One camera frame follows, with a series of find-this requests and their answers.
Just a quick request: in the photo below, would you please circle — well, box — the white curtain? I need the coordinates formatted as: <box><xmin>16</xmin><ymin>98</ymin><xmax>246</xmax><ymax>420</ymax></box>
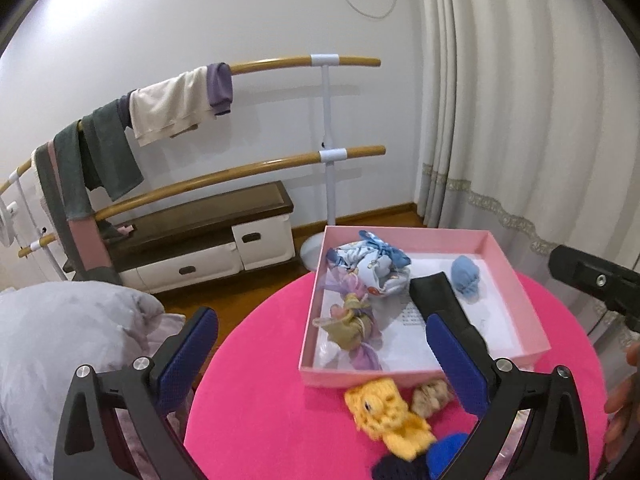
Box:
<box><xmin>416</xmin><ymin>0</ymin><xmax>639</xmax><ymax>281</ymax></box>

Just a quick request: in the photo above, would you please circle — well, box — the cream garment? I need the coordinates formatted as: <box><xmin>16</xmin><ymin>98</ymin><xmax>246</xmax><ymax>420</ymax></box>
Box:
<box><xmin>129</xmin><ymin>66</ymin><xmax>214</xmax><ymax>146</ymax></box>

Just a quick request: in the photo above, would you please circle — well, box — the yellow crochet toy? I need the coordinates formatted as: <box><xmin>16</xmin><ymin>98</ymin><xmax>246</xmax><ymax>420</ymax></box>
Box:
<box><xmin>344</xmin><ymin>378</ymin><xmax>436</xmax><ymax>462</ymax></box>

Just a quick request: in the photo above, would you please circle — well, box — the grey quilt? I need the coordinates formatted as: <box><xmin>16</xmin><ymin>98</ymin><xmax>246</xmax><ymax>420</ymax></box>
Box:
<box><xmin>1</xmin><ymin>281</ymin><xmax>193</xmax><ymax>479</ymax></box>

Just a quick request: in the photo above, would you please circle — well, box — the pink round tablecloth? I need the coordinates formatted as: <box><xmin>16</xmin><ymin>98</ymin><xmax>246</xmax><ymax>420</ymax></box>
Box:
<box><xmin>184</xmin><ymin>273</ymin><xmax>608</xmax><ymax>479</ymax></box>

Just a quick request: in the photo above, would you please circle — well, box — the person's right hand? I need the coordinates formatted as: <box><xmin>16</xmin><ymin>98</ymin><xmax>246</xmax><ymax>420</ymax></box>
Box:
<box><xmin>602</xmin><ymin>349</ymin><xmax>640</xmax><ymax>463</ymax></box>

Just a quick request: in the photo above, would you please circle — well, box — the pink cardboard box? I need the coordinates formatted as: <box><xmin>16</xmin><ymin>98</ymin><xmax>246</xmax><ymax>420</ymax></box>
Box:
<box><xmin>298</xmin><ymin>226</ymin><xmax>550</xmax><ymax>389</ymax></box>

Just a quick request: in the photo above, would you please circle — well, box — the navy crochet item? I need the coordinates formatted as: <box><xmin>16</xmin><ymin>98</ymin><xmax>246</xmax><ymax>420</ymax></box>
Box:
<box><xmin>371</xmin><ymin>453</ymin><xmax>436</xmax><ymax>480</ymax></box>

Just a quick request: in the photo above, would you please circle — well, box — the wooden barre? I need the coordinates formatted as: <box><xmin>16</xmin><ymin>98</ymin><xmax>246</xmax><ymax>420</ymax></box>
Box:
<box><xmin>0</xmin><ymin>53</ymin><xmax>382</xmax><ymax>196</ymax></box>
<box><xmin>18</xmin><ymin>145</ymin><xmax>386</xmax><ymax>269</ymax></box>

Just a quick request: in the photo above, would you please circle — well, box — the royal blue knitted cloth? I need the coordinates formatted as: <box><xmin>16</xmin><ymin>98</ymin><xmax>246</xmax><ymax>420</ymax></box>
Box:
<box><xmin>425</xmin><ymin>432</ymin><xmax>469</xmax><ymax>480</ymax></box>

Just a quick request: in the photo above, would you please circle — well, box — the beige floral scrunchie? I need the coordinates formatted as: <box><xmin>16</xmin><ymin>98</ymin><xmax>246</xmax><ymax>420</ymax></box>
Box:
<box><xmin>411</xmin><ymin>378</ymin><xmax>454</xmax><ymax>419</ymax></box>

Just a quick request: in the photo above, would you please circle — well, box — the white small fan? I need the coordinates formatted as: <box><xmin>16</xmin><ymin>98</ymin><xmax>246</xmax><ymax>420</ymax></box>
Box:
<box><xmin>0</xmin><ymin>200</ymin><xmax>20</xmax><ymax>247</ymax></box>

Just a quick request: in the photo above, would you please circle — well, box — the grey pink yoga mat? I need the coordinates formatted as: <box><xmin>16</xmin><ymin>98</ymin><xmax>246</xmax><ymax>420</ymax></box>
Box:
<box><xmin>35</xmin><ymin>141</ymin><xmax>122</xmax><ymax>285</ymax></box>

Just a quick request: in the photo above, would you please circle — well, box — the lower wooden barre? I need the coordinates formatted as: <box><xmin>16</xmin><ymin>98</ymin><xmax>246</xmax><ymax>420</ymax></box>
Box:
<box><xmin>18</xmin><ymin>145</ymin><xmax>386</xmax><ymax>269</ymax></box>

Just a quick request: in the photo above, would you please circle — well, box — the dark wood bench cabinet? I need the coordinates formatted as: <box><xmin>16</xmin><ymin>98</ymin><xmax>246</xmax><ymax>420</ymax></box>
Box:
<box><xmin>108</xmin><ymin>181</ymin><xmax>295</xmax><ymax>294</ymax></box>

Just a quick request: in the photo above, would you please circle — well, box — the white printed paper sheet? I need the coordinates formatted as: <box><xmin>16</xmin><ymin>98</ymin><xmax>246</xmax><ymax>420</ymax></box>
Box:
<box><xmin>319</xmin><ymin>253</ymin><xmax>524</xmax><ymax>373</ymax></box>

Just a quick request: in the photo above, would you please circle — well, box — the light blue sock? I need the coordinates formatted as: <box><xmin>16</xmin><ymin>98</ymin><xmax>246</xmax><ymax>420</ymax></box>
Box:
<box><xmin>450</xmin><ymin>255</ymin><xmax>480</xmax><ymax>301</ymax></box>

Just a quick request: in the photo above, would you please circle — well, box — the white barre stand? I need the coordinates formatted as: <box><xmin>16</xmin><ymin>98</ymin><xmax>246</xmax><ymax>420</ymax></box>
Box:
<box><xmin>299</xmin><ymin>54</ymin><xmax>346</xmax><ymax>271</ymax></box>

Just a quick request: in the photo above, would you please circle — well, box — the black rectangular case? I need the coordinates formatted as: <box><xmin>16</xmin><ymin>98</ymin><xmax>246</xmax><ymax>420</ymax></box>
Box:
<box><xmin>409</xmin><ymin>272</ymin><xmax>488</xmax><ymax>360</ymax></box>

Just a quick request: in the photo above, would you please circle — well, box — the dark green towel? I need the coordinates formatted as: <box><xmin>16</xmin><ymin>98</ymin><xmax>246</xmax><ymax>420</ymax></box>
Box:
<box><xmin>52</xmin><ymin>97</ymin><xmax>146</xmax><ymax>222</ymax></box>

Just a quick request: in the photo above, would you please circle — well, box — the patterned white blue cloth bundle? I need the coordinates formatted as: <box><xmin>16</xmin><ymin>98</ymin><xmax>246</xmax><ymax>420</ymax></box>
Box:
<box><xmin>326</xmin><ymin>230</ymin><xmax>411</xmax><ymax>297</ymax></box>

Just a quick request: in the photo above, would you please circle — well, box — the upper wooden barre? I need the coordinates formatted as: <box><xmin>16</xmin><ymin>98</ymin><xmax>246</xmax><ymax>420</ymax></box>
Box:
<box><xmin>0</xmin><ymin>53</ymin><xmax>382</xmax><ymax>196</ymax></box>

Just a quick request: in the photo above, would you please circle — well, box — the purple garment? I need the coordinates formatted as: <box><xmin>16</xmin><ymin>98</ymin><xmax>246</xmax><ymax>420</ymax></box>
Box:
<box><xmin>206</xmin><ymin>63</ymin><xmax>233</xmax><ymax>116</ymax></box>

